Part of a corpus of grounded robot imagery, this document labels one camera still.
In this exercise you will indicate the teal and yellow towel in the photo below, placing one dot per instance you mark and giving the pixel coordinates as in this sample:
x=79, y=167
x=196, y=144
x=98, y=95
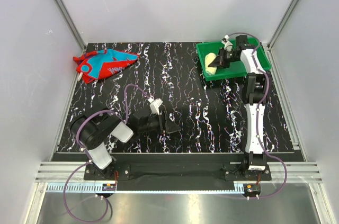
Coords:
x=211, y=63

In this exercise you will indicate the right aluminium frame post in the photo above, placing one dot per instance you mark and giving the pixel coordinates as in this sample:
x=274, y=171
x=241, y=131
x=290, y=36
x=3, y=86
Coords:
x=288, y=13

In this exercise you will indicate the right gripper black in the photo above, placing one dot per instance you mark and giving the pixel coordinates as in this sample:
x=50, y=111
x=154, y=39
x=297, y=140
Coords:
x=219, y=61

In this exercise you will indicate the black marble pattern mat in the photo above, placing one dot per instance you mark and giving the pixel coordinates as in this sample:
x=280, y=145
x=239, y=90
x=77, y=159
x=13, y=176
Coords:
x=211, y=115

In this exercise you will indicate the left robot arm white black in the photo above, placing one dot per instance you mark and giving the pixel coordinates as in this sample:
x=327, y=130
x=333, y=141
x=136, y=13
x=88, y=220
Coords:
x=92, y=130

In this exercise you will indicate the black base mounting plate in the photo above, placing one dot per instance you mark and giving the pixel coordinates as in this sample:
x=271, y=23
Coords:
x=228, y=166

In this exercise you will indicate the red and blue towel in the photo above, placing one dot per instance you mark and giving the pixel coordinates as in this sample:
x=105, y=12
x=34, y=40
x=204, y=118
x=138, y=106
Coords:
x=98, y=65

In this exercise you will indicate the aluminium frame post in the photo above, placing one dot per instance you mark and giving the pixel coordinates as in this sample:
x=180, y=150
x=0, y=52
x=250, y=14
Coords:
x=70, y=23
x=288, y=13

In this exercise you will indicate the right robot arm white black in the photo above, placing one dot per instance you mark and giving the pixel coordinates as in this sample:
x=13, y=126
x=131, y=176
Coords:
x=255, y=91

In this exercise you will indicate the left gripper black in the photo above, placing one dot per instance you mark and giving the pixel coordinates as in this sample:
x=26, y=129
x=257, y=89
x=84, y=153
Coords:
x=166, y=125

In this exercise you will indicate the slotted cable duct rail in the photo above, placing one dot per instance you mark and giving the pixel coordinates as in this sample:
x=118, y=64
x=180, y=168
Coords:
x=123, y=188

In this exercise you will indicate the green plastic tray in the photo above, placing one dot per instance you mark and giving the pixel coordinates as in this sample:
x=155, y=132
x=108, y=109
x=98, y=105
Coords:
x=236, y=67

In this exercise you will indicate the left aluminium frame post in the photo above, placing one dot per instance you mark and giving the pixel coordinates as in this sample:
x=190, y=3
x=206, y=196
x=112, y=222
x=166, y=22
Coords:
x=70, y=23

